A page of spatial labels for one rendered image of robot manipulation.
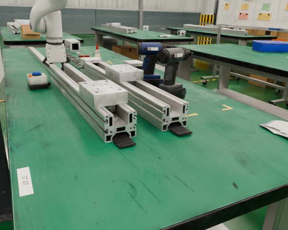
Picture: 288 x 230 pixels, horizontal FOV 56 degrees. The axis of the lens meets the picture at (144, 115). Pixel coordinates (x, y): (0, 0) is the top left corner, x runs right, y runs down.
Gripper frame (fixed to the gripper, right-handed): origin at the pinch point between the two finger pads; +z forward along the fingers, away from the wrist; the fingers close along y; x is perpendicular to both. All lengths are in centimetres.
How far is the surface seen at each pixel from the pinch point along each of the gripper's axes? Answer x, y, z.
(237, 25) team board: -152, -292, -17
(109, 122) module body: 83, 3, -2
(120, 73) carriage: 54, -14, -9
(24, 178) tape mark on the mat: 94, 27, 3
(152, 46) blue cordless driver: 40, -36, -17
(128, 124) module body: 86, -2, -2
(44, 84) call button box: 21.5, 10.7, 1.0
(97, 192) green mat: 106, 14, 3
